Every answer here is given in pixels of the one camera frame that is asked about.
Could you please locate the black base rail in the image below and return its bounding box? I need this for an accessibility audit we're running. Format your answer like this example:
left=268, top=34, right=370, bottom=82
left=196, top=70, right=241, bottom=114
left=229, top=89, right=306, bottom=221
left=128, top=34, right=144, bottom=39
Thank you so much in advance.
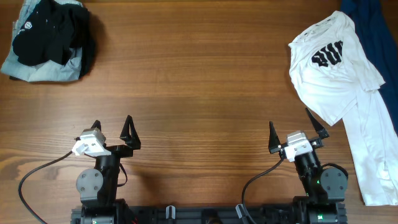
left=70, top=203, right=348, bottom=224

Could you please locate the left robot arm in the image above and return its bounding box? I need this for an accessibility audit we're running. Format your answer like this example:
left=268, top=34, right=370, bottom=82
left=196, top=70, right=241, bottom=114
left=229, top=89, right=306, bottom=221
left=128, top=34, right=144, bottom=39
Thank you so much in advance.
left=70, top=115, right=141, bottom=224

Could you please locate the white Puma t-shirt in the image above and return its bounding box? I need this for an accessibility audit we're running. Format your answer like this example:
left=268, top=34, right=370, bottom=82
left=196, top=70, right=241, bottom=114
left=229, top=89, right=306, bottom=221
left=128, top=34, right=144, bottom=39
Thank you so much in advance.
left=289, top=11, right=397, bottom=206

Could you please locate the light blue folded garment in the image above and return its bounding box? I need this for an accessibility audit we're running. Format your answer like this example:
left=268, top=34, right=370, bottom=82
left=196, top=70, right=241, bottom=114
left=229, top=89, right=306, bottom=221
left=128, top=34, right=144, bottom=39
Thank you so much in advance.
left=1, top=0, right=83, bottom=82

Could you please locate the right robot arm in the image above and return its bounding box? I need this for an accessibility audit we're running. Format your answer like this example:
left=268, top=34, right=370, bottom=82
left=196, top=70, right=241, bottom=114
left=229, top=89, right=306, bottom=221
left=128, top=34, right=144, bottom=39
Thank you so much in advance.
left=262, top=109, right=348, bottom=224

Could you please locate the black garment with logo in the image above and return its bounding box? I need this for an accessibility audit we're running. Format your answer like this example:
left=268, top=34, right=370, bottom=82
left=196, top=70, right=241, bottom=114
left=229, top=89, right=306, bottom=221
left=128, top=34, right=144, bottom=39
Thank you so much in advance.
left=12, top=0, right=96, bottom=78

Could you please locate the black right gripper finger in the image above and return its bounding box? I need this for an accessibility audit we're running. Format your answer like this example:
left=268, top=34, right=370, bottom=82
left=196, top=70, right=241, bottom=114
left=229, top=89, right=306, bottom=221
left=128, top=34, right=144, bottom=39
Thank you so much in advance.
left=268, top=121, right=280, bottom=154
left=305, top=108, right=330, bottom=139

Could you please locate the navy blue garment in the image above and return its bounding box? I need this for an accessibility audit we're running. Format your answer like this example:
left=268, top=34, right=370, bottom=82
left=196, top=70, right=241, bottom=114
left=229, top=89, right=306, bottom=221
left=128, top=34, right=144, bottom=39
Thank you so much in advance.
left=340, top=0, right=397, bottom=130

